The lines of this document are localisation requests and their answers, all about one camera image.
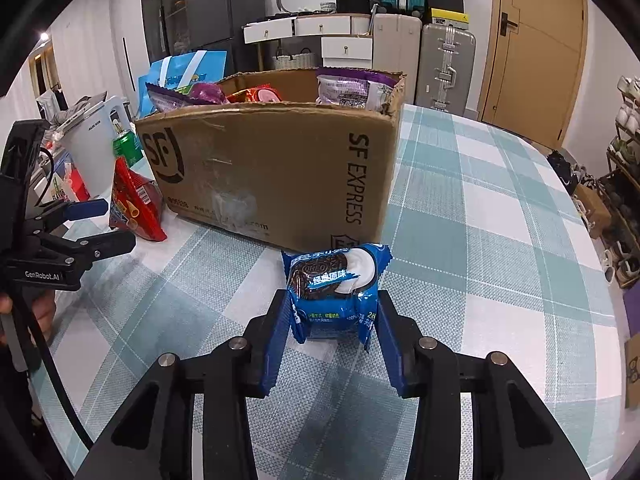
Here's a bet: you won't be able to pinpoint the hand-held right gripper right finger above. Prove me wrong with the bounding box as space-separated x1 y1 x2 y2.
376 291 591 480

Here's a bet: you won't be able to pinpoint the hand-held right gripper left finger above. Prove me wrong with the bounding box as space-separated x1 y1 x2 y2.
75 289 296 480

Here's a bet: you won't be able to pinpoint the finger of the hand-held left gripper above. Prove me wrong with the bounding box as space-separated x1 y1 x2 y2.
35 198 109 233
37 231 137 267

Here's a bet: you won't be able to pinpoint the red triangular snack bag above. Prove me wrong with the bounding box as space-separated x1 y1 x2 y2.
109 156 168 242

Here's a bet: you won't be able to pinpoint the blue cookie packet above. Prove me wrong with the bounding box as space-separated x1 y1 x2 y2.
281 243 391 353

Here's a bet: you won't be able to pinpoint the red snack packet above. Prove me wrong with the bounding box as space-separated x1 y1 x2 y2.
227 85 282 106

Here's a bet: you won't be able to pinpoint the pale purple snack packet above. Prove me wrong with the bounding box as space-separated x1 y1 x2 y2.
316 66 397 112

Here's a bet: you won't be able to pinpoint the person's left hand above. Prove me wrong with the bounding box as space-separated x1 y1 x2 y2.
0 290 57 346

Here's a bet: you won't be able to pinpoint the white plastic appliance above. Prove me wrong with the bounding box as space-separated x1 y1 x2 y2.
62 95 128 196

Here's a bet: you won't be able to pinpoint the green soda can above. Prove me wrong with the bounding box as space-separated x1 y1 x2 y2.
112 132 146 168

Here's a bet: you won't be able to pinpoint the checked teal tablecloth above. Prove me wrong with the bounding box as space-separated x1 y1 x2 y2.
30 102 636 480

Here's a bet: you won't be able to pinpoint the blue cartoon tote bag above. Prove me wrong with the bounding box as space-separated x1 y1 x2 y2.
137 51 228 116

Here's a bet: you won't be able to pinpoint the dark glass cabinet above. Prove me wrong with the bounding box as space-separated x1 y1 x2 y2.
141 0 188 61

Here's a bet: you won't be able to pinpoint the purple bag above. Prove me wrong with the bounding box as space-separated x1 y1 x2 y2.
622 290 640 337

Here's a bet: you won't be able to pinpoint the grey refrigerator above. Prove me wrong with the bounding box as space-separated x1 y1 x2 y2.
184 0 268 68

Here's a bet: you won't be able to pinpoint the small brown cardboard box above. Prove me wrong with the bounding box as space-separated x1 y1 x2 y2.
575 185 613 238

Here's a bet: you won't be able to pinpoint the black sneakers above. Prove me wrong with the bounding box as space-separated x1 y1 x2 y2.
547 150 596 191

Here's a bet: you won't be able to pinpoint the woven basket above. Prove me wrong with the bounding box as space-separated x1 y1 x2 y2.
272 49 321 71

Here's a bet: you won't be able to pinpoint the wooden shoe rack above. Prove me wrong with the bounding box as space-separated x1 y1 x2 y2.
602 75 640 291

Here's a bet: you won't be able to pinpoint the silver suitcase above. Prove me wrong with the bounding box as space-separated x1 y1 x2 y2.
417 22 477 116

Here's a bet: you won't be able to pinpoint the beige suitcase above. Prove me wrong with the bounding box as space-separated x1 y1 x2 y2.
372 12 423 108

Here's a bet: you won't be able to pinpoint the white drawer cabinet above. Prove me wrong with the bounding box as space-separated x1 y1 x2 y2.
243 12 373 61

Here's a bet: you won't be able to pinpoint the wooden door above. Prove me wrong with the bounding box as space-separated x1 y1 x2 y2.
477 0 588 151

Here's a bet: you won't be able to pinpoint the group of shoes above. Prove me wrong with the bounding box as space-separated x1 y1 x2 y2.
602 76 640 286

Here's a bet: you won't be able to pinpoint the black cable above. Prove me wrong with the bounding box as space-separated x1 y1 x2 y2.
10 285 96 453

